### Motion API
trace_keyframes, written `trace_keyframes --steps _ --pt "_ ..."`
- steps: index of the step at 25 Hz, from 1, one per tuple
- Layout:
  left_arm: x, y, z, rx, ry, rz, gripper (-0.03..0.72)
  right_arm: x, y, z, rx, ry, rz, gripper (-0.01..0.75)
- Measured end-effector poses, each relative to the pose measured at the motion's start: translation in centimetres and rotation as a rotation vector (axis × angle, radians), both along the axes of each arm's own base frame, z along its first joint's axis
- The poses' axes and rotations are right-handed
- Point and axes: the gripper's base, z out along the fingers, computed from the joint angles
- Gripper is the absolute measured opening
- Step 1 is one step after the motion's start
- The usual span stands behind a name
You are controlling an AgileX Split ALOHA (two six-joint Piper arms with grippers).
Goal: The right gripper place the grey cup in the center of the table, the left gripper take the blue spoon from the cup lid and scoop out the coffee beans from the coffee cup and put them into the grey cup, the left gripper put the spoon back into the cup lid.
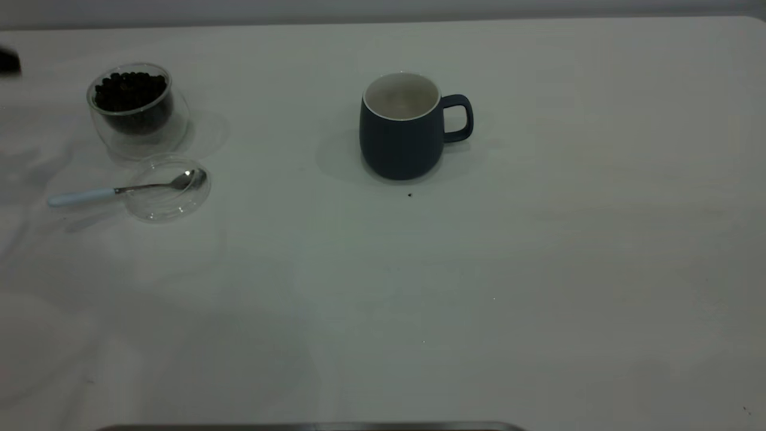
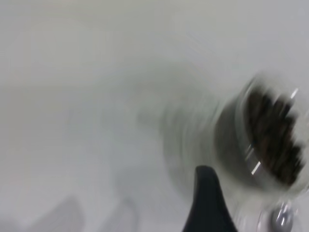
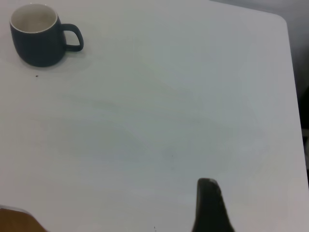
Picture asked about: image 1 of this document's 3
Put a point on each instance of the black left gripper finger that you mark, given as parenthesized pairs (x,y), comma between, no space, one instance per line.
(8,63)

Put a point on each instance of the dark grey mug white inside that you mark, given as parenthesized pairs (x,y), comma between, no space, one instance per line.
(398,149)

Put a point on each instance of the pile of dark coffee beans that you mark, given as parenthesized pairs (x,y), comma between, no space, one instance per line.
(130,93)

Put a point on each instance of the clear round glass dish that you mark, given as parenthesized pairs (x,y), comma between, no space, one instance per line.
(167,211)

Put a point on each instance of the clear double-wall glass cup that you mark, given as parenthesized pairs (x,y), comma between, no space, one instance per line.
(149,142)

